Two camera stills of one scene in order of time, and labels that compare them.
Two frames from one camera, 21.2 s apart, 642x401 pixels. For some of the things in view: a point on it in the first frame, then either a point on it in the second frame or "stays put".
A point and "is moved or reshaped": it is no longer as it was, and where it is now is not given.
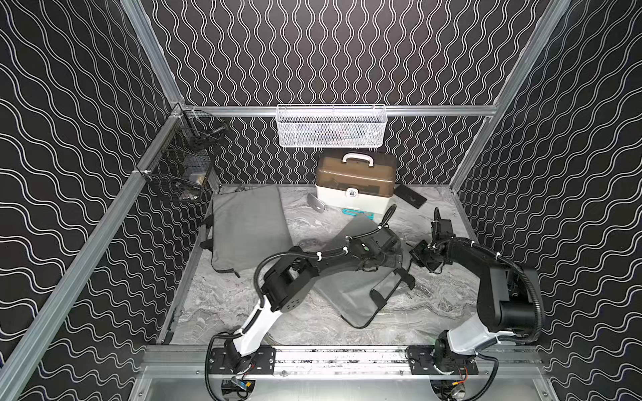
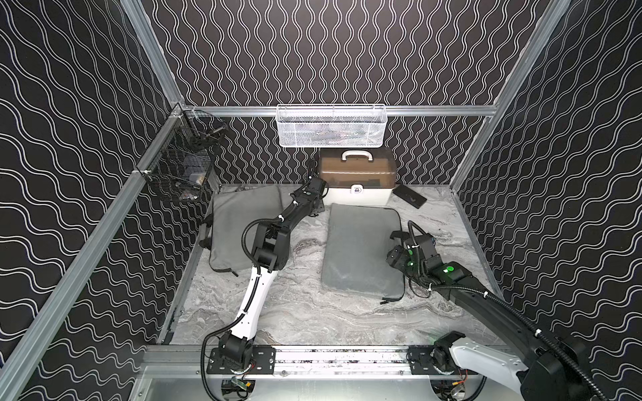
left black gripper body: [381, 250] → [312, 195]
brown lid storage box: [359, 181] stays put
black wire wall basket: [182, 161] stays put
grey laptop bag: [358, 293] is moved or reshaped
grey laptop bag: [248, 225] stays put
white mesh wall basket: [331, 125] stays put
